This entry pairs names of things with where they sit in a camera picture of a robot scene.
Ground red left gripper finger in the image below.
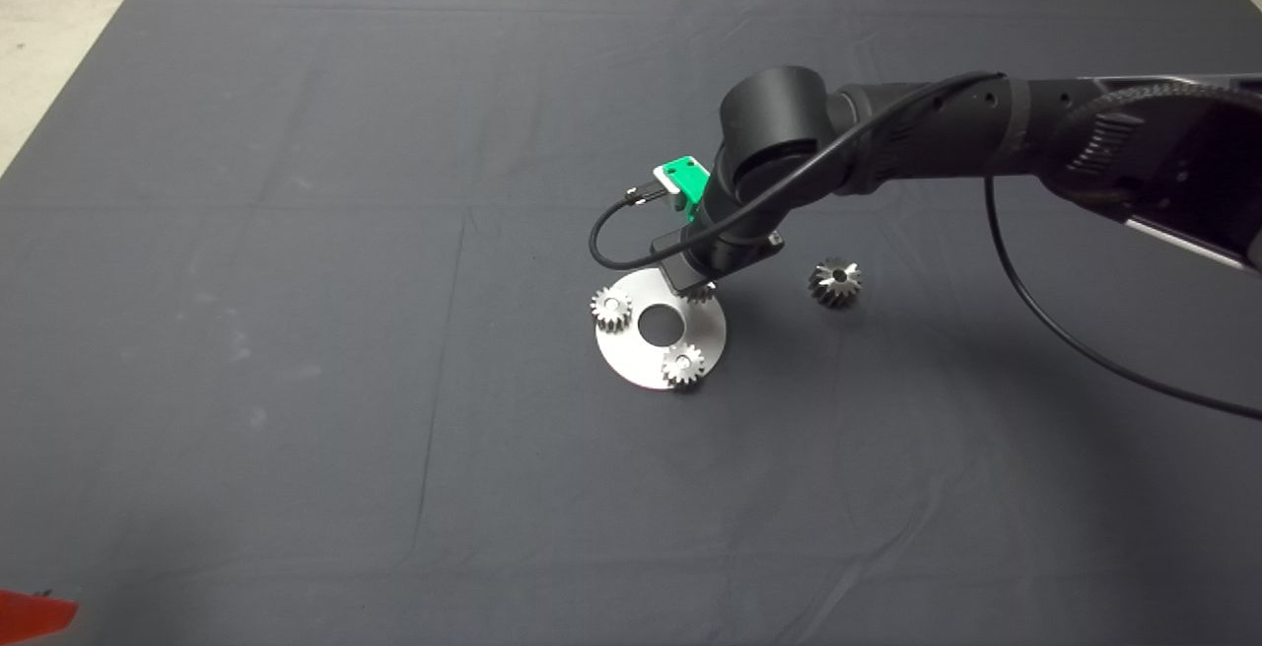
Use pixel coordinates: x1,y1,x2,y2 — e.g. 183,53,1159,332
0,588,80,646

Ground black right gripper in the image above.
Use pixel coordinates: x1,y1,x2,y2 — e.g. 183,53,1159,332
649,222,787,294

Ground large dark steel gear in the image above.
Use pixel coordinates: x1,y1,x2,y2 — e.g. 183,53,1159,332
809,256,865,310

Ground round metal plate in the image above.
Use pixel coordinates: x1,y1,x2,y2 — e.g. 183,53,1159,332
595,268,728,392

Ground dark grey table cloth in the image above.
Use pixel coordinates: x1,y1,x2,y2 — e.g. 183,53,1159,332
0,0,1262,646

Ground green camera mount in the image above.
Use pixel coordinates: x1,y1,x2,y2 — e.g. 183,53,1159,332
659,157,711,223

